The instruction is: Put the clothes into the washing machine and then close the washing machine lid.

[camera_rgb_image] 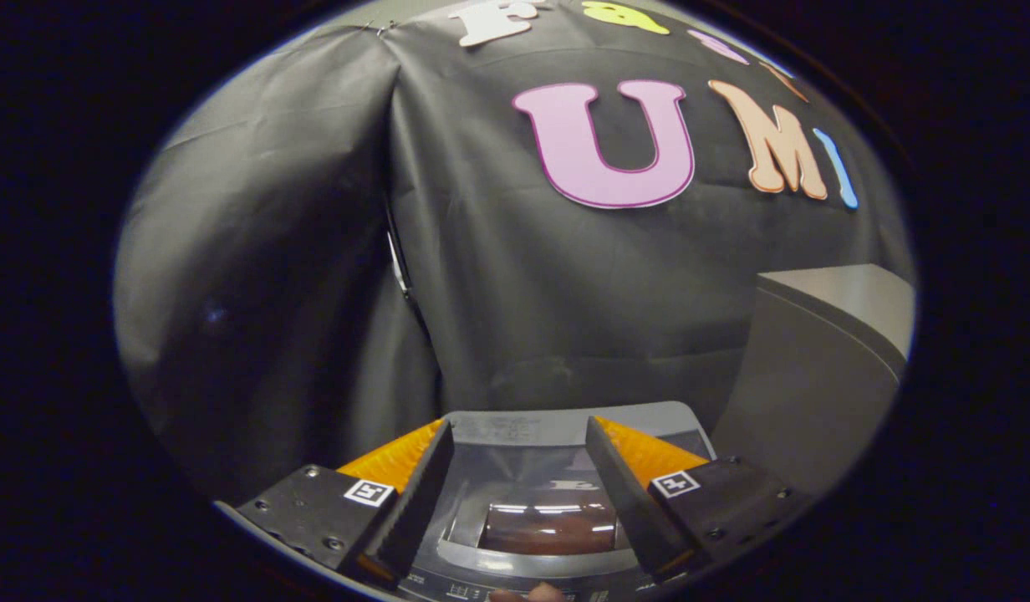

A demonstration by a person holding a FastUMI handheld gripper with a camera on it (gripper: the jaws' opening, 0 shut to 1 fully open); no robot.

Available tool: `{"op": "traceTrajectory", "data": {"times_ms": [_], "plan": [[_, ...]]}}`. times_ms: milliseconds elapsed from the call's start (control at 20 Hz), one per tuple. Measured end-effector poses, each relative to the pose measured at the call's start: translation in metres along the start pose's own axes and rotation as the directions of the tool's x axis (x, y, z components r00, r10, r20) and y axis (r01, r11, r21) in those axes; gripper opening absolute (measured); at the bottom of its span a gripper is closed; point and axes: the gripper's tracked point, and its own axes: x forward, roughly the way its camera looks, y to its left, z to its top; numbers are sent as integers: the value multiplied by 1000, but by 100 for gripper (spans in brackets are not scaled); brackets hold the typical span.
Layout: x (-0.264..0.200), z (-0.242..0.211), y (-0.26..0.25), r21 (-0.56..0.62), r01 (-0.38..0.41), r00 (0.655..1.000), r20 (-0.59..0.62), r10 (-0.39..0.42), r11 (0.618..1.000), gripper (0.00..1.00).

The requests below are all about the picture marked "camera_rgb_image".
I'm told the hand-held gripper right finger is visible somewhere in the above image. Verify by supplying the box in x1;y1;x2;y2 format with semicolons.
585;416;813;583

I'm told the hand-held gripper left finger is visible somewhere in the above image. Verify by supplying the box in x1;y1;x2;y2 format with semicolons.
235;420;455;588

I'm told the grey washing machine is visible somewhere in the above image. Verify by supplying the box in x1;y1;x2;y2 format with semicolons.
396;401;718;602

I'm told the black backdrop cloth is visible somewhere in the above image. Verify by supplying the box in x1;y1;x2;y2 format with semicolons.
114;0;915;503

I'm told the white cabinet with dark frame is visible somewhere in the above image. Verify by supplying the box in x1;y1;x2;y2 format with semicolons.
710;263;916;503

